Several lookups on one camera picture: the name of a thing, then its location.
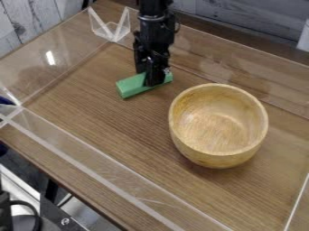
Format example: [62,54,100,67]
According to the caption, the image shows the light wooden bowl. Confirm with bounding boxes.
[167,83,269,169]

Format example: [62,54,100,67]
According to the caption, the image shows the clear acrylic tray walls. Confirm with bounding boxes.
[0,12,309,231]

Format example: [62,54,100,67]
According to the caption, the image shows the black metal bracket with screw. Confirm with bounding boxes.
[39,197,90,231]

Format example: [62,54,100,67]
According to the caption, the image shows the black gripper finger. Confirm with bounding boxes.
[145,55,169,87]
[133,39,147,73]

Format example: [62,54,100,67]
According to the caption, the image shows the black table leg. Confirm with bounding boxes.
[44,180,59,203]

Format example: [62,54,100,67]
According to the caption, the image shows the green rectangular block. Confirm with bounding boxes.
[115,70,175,100]

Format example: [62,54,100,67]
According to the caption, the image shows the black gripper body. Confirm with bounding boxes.
[134,13,179,58]

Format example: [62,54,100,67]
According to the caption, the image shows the black cable loop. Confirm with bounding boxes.
[0,199,43,231]

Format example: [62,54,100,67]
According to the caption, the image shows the clear acrylic corner bracket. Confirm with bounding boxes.
[87,7,130,42]

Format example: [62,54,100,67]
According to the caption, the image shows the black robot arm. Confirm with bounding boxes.
[133,0,177,88]

